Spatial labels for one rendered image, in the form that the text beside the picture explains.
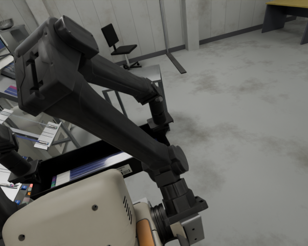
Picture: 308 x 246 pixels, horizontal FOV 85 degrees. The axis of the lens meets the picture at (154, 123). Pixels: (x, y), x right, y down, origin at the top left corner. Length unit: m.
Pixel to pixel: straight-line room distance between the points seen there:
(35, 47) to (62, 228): 0.29
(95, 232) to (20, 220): 0.13
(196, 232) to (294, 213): 1.50
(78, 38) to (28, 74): 0.08
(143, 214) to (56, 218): 0.20
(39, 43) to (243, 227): 1.73
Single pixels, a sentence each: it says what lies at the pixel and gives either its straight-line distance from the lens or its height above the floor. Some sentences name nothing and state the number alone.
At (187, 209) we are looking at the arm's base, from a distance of 0.47.
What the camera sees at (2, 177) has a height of 0.80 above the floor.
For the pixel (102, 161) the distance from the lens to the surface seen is 0.84.
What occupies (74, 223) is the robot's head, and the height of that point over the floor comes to 1.36.
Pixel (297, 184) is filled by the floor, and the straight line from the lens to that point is 2.09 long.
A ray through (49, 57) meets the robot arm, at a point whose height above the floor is 1.60.
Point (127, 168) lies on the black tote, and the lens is 0.74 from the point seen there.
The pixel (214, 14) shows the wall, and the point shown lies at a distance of 5.49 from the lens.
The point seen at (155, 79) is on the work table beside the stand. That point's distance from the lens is 1.96.
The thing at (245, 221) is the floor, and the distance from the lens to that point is 1.79.
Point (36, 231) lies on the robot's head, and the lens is 0.39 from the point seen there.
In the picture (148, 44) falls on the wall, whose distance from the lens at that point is 5.06.
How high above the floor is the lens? 1.65
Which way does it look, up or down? 39 degrees down
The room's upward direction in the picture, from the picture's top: 15 degrees counter-clockwise
